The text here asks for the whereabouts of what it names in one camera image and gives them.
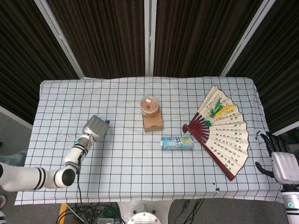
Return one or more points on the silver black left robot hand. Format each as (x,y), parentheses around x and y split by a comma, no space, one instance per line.
(95,128)

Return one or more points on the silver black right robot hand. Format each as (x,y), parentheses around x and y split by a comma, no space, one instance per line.
(285,168)

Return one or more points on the grey round robot base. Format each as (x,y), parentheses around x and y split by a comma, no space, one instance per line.
(144,213)

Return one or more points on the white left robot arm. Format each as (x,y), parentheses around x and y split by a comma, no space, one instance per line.
(25,178)

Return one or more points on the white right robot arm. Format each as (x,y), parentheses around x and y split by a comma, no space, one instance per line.
(290,205)

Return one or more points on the small brown cardboard box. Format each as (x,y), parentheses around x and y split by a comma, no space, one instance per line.
(153,123)

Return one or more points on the orange lidded plastic cup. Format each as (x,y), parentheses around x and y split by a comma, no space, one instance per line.
(149,106)

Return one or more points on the white black checkered tablecloth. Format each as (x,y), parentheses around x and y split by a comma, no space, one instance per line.
(140,168)

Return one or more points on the open paper folding fan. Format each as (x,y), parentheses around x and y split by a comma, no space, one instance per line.
(230,137)

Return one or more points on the light blue drink can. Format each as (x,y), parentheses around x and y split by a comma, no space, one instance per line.
(177,143)

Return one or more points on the green circuit board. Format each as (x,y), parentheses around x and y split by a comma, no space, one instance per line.
(107,212)

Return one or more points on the yellow floor marker strip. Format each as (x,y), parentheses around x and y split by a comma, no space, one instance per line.
(63,208)

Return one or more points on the white slanted partition frame post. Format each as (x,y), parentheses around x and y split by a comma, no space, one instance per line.
(59,38)
(247,38)

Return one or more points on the white upright partition frame post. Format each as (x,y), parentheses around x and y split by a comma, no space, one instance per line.
(150,37)

